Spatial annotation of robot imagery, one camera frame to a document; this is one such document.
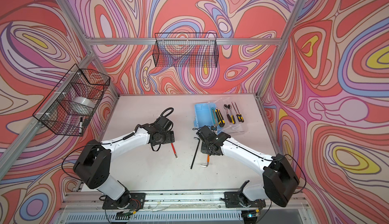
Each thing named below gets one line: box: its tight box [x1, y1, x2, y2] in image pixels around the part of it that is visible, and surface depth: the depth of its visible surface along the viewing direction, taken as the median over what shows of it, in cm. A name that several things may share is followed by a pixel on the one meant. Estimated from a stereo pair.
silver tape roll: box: [72, 96, 96, 111], surface depth 74 cm
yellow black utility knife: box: [215, 107, 226, 128], surface depth 98 cm
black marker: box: [79, 117, 83, 135], surface depth 73 cm
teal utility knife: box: [210, 107, 218, 127], surface depth 98 cm
